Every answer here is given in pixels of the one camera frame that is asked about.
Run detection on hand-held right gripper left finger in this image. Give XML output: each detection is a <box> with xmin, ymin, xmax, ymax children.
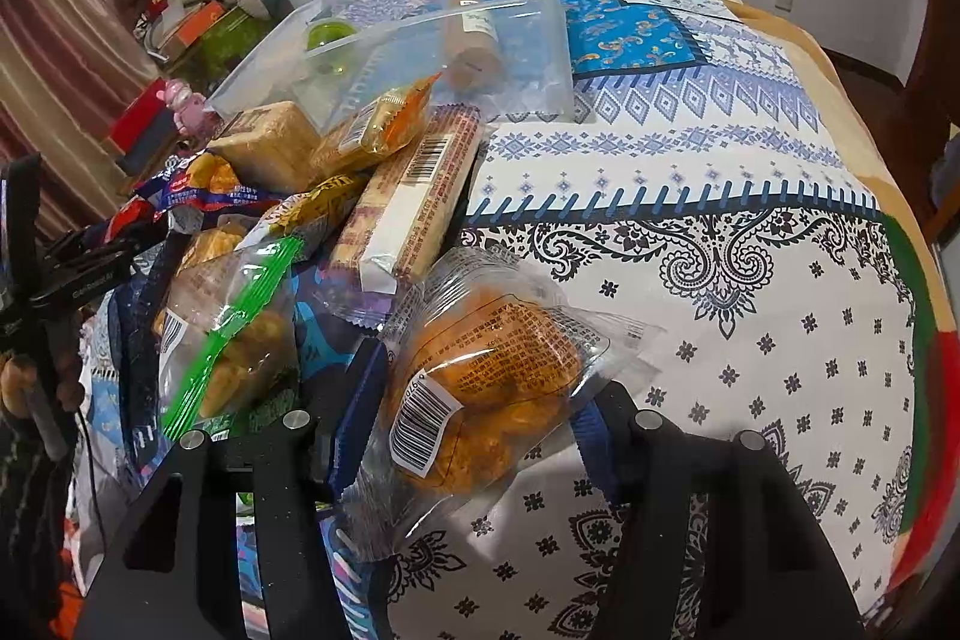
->
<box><xmin>75</xmin><ymin>336</ymin><xmax>391</xmax><ymax>640</ymax></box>

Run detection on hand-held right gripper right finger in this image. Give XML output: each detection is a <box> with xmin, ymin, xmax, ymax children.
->
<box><xmin>570</xmin><ymin>381</ymin><xmax>867</xmax><ymax>640</ymax></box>

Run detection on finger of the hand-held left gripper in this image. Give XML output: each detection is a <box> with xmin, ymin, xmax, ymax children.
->
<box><xmin>73</xmin><ymin>226</ymin><xmax>170</xmax><ymax>271</ymax></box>

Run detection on blue red snack packet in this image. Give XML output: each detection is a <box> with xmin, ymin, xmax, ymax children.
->
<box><xmin>131</xmin><ymin>152</ymin><xmax>282</xmax><ymax>221</ymax></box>

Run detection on green striped clear packet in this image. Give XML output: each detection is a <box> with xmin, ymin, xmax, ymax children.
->
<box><xmin>154</xmin><ymin>235</ymin><xmax>305</xmax><ymax>438</ymax></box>

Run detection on clear packet of buns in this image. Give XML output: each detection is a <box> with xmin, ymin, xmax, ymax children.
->
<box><xmin>341</xmin><ymin>246</ymin><xmax>668</xmax><ymax>562</ymax></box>

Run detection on beige cracker packet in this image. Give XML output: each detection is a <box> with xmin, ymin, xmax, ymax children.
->
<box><xmin>208</xmin><ymin>100</ymin><xmax>323</xmax><ymax>195</ymax></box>

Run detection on yellow snack packet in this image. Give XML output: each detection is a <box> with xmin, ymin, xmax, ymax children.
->
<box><xmin>247</xmin><ymin>171</ymin><xmax>368</xmax><ymax>251</ymax></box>

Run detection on orange biscuit packet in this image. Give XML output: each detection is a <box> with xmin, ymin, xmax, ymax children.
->
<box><xmin>309</xmin><ymin>72</ymin><xmax>443</xmax><ymax>176</ymax></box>

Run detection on clear plastic storage box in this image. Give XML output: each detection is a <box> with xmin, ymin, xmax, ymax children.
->
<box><xmin>206</xmin><ymin>0</ymin><xmax>575</xmax><ymax>135</ymax></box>

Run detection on person's left hand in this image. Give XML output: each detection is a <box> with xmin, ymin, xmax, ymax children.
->
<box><xmin>0</xmin><ymin>353</ymin><xmax>87</xmax><ymax>419</ymax></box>

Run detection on grey box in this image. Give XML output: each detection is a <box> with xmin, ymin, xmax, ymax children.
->
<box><xmin>120</xmin><ymin>111</ymin><xmax>181</xmax><ymax>176</ymax></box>

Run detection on red box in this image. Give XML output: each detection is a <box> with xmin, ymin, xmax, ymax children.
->
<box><xmin>109</xmin><ymin>77</ymin><xmax>177</xmax><ymax>150</ymax></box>

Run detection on pink toy figure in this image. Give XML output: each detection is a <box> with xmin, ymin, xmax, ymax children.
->
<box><xmin>166</xmin><ymin>79</ymin><xmax>207</xmax><ymax>135</ymax></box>

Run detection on long white biscuit packet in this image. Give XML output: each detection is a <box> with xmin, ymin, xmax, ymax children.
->
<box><xmin>330</xmin><ymin>104</ymin><xmax>485</xmax><ymax>296</ymax></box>

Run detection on orange cardboard box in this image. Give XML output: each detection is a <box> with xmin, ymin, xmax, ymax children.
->
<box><xmin>154</xmin><ymin>2</ymin><xmax>226</xmax><ymax>58</ymax></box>

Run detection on striped brown curtain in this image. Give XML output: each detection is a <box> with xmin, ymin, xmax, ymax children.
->
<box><xmin>0</xmin><ymin>0</ymin><xmax>162</xmax><ymax>236</ymax></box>

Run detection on blue white patterned blanket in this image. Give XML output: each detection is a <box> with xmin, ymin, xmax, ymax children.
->
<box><xmin>67</xmin><ymin>0</ymin><xmax>938</xmax><ymax>640</ymax></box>

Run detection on green round jelly cup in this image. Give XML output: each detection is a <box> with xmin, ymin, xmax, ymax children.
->
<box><xmin>304</xmin><ymin>17</ymin><xmax>358</xmax><ymax>76</ymax></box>

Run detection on brown plastic bottle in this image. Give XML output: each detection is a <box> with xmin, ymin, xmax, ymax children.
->
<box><xmin>439</xmin><ymin>0</ymin><xmax>502</xmax><ymax>90</ymax></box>

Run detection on wooden door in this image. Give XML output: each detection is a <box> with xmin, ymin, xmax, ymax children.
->
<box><xmin>896</xmin><ymin>0</ymin><xmax>960</xmax><ymax>214</ymax></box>

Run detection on black cable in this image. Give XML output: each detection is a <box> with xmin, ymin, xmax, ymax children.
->
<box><xmin>73</xmin><ymin>411</ymin><xmax>110</xmax><ymax>555</ymax></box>

